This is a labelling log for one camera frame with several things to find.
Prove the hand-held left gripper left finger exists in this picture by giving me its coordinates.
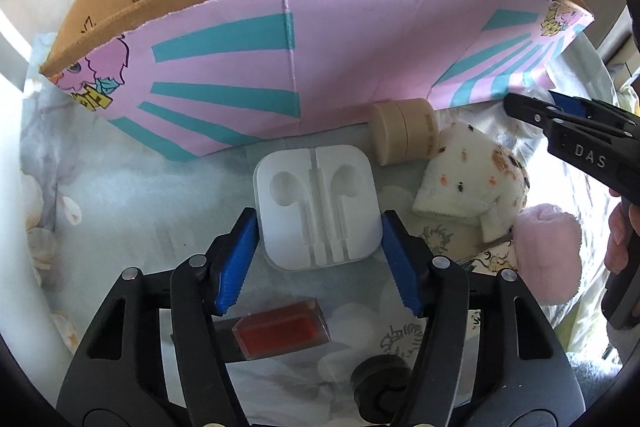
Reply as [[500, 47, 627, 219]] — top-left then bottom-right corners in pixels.
[[56, 207, 261, 427]]

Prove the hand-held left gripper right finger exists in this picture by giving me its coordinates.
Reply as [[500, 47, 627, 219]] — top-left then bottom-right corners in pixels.
[[381, 208, 586, 427]]

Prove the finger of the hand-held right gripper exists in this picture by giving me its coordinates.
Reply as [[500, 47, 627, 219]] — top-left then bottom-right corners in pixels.
[[547, 89, 627, 120], [502, 92, 571, 130]]

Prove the white earphone case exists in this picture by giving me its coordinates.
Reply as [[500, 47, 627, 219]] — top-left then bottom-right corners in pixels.
[[252, 145, 385, 272]]

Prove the pink printed cardboard box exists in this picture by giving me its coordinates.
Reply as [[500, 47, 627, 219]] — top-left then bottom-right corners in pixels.
[[39, 0, 596, 163]]

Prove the person's right hand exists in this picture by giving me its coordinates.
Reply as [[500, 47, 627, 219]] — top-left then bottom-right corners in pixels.
[[603, 204, 640, 276]]

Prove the clear red box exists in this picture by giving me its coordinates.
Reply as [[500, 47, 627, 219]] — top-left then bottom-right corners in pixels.
[[231, 298, 332, 361]]

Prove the white spotted sock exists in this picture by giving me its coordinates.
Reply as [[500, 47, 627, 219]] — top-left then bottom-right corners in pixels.
[[412, 119, 531, 244]]

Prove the pink fluffy pom-pom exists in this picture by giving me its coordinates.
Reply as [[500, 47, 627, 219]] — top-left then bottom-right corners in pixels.
[[514, 203, 584, 307]]

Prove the grey cushion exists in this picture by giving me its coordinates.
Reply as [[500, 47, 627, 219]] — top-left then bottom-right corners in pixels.
[[587, 0, 637, 64]]

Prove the pale blue floral cloth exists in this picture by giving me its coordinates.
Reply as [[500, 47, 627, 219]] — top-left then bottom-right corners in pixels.
[[20, 34, 624, 427]]

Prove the beige round jar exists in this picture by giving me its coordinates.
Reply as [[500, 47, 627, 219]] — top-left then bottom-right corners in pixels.
[[369, 98, 441, 167]]

